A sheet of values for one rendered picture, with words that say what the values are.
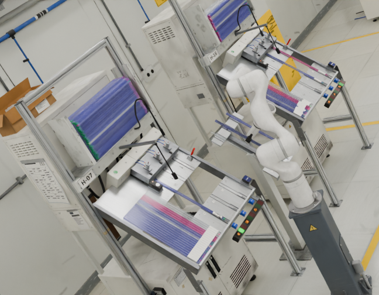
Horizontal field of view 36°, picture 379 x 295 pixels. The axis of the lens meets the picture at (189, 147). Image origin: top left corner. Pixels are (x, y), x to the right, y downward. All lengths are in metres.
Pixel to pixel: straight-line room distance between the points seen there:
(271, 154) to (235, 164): 1.66
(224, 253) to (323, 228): 0.83
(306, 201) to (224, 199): 0.55
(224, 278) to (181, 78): 1.56
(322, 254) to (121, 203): 1.17
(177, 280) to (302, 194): 0.92
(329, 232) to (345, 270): 0.28
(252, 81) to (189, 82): 1.38
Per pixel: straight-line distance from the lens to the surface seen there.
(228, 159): 4.67
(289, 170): 3.08
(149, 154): 3.55
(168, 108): 5.88
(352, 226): 4.16
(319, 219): 3.21
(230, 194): 3.52
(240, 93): 3.10
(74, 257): 5.04
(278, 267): 4.11
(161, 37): 4.34
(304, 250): 4.12
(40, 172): 3.47
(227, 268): 3.84
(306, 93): 4.35
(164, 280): 3.45
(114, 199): 3.38
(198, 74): 4.32
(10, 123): 3.43
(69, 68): 3.36
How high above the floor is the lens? 2.39
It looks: 21 degrees down
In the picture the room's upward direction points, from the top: 30 degrees counter-clockwise
